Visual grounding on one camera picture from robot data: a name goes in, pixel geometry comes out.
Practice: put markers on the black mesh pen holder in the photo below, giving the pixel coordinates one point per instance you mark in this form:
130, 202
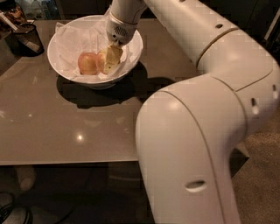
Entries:
28, 42

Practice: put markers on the white bowl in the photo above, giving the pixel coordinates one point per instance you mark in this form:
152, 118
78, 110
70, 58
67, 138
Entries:
58, 55

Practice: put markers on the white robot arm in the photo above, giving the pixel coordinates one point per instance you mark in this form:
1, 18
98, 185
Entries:
185, 132

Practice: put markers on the white table leg foot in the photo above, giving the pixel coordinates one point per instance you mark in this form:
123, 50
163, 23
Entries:
26, 176

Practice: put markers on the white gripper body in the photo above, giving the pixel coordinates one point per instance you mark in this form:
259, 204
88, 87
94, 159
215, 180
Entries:
119, 31

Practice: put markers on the white crumpled paper liner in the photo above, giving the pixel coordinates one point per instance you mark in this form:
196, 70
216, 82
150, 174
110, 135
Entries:
73, 38

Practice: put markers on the cluttered items at corner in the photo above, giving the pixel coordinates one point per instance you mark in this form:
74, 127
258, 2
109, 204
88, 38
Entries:
21, 12

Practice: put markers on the red-yellow apple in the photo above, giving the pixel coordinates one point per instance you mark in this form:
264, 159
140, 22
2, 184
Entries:
87, 63
100, 61

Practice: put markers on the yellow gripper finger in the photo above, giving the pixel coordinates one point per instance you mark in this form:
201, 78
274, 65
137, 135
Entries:
113, 55

